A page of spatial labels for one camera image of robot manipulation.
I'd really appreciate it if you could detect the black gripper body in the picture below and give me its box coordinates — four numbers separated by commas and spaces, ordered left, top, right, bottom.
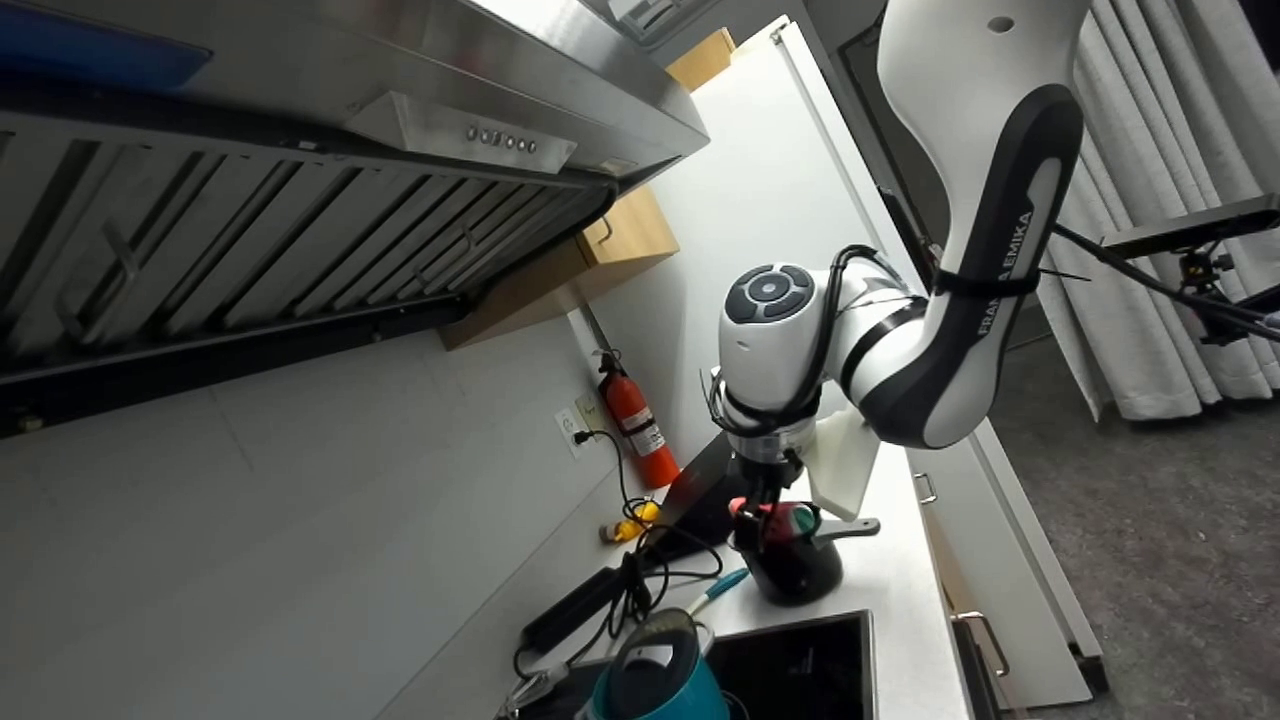
729, 459, 796, 536

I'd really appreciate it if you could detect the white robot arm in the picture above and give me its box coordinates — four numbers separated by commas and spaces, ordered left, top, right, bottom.
703, 0, 1090, 536

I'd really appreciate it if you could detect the black flat appliance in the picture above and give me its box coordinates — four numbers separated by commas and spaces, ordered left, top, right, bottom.
655, 436, 746, 560

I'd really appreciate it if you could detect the red fire extinguisher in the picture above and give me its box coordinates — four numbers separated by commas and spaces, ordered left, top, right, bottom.
594, 357, 681, 489

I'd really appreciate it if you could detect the black induction cooktop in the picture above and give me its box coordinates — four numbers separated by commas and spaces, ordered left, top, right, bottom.
555, 607, 871, 720

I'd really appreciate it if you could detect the grey curtain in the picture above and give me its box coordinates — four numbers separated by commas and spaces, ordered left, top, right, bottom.
1047, 0, 1280, 418

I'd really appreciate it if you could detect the steel range hood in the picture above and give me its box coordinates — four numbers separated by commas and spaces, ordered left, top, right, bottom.
0, 0, 706, 436

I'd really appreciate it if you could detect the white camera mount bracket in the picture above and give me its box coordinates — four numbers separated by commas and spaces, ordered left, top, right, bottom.
806, 413, 881, 518

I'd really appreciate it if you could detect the black cable bundle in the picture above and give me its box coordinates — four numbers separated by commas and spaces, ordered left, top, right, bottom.
507, 524, 730, 683

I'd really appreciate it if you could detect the wooden wall cabinet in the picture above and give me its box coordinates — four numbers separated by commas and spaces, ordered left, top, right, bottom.
440, 187, 681, 348

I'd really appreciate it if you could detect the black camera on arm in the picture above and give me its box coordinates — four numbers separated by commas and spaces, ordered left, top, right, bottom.
1056, 193, 1280, 343

